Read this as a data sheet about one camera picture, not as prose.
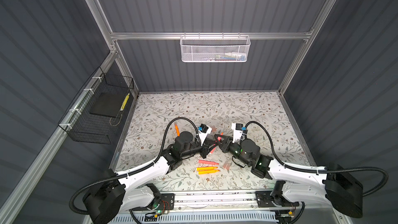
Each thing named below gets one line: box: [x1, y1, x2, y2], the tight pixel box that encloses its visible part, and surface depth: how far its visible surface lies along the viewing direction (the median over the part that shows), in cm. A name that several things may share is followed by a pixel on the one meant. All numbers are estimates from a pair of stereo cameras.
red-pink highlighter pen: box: [197, 159, 220, 165], surface depth 88 cm
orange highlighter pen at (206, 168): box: [195, 166, 219, 171], surface depth 86 cm
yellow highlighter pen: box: [197, 169, 221, 175], surface depth 84 cm
